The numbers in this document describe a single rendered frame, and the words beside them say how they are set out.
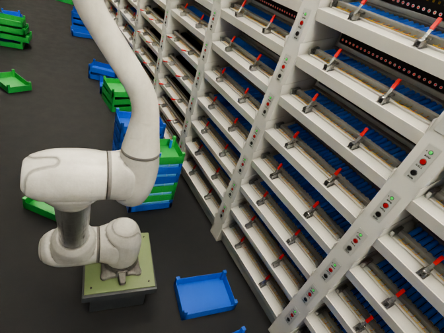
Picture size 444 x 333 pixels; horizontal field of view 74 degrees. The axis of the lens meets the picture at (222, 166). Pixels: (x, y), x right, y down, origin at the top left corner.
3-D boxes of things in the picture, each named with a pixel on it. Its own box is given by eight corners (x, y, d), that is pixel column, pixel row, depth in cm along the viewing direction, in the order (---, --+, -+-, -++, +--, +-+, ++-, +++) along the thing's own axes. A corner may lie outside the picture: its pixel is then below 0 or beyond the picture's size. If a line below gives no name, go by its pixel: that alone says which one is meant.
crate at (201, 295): (181, 320, 148) (184, 313, 144) (173, 284, 163) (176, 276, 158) (233, 310, 161) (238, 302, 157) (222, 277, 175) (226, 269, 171)
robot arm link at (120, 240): (140, 267, 135) (147, 239, 122) (98, 272, 128) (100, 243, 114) (137, 238, 146) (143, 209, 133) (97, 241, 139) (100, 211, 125)
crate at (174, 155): (135, 165, 171) (137, 154, 166) (127, 145, 184) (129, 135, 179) (182, 163, 186) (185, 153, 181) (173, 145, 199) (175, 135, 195)
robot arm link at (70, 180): (97, 267, 130) (39, 274, 120) (97, 232, 137) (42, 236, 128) (114, 190, 70) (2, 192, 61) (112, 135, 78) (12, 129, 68)
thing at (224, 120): (242, 155, 166) (244, 135, 156) (197, 103, 204) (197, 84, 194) (271, 145, 173) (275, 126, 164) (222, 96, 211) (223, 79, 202)
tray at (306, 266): (308, 281, 133) (313, 270, 126) (240, 190, 171) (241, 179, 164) (340, 262, 140) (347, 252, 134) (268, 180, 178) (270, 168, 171)
